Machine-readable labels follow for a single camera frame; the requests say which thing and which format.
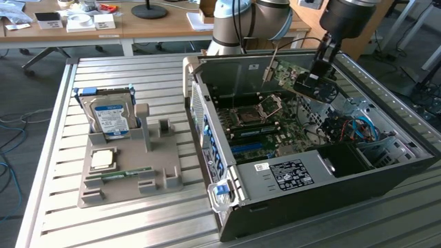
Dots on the perforated metal drive cage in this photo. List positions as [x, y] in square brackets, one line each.
[354, 108]

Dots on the metal socket cover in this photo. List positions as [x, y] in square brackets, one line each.
[270, 105]

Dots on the black open PC case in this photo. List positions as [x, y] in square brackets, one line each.
[309, 206]

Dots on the green graphics card black fan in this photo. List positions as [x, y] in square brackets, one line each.
[321, 93]

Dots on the white paper stack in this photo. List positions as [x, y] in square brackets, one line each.
[197, 23]

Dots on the white box with black top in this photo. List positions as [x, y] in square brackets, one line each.
[48, 18]

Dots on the white desk frame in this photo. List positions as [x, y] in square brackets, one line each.
[432, 58]

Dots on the grey power supply unit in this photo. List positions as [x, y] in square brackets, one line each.
[258, 180]

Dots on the white paper card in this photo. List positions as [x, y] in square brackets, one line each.
[17, 26]

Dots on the beige tape roll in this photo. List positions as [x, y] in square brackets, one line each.
[65, 3]

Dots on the bag of dark parts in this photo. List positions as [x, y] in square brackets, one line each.
[89, 5]

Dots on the hard disk in blue caddy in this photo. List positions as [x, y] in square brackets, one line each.
[109, 116]

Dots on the orange small parts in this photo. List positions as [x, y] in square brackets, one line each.
[109, 8]

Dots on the small white box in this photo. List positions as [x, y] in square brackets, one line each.
[104, 22]

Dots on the green motherboard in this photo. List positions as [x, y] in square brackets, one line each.
[292, 134]

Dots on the white tape roll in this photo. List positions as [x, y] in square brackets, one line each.
[79, 18]

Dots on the flat white box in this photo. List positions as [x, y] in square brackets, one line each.
[80, 27]

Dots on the blue case release latch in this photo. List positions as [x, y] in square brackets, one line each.
[221, 188]

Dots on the CPU socket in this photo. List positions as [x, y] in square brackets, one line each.
[248, 116]

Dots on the clear plastic bag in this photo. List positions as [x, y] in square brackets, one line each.
[13, 11]

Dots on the green RAM stick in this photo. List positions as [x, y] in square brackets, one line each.
[254, 131]
[135, 171]

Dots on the grey parts rack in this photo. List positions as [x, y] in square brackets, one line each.
[131, 155]

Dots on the blue expansion slot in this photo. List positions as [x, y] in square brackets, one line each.
[249, 148]

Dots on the silver CPU chip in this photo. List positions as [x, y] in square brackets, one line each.
[103, 158]

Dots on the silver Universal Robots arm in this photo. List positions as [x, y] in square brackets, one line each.
[227, 25]

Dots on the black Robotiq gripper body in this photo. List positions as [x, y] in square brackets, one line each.
[345, 20]

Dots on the blue card retention clip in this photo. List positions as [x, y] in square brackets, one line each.
[212, 143]
[208, 133]
[221, 169]
[216, 156]

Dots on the black round lamp base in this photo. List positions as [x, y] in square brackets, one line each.
[149, 11]

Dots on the wooden office desk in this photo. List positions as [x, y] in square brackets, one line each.
[161, 28]
[35, 34]

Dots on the metal disk bay bracket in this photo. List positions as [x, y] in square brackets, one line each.
[389, 152]

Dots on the brown cardboard box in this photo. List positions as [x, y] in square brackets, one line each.
[208, 9]

